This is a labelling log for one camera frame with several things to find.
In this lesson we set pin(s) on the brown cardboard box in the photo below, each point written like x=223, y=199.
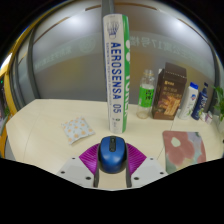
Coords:
x=168, y=91

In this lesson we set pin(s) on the small white crumpled packet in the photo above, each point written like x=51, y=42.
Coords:
x=202, y=116

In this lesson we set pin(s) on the clear bottle with green label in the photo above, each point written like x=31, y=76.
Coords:
x=146, y=95

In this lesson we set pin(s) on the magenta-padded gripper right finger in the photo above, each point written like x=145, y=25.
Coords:
x=136, y=163

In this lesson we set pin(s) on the small patterned tissue pack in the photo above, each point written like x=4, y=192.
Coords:
x=77, y=129

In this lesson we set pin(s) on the white bottle with blue cap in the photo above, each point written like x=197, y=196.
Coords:
x=188, y=101

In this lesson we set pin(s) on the green potted plant white pot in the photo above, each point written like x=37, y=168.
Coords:
x=220, y=103

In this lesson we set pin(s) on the white and green shuttlecock tube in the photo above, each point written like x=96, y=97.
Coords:
x=116, y=73

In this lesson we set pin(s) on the blue and black computer mouse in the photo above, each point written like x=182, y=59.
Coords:
x=112, y=155

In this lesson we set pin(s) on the dark blue shampoo bottle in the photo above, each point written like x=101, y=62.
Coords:
x=199, y=103

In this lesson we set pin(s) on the floral pastel mouse pad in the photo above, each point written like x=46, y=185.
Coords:
x=183, y=150

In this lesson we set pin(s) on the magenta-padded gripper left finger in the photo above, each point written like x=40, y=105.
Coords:
x=88, y=163

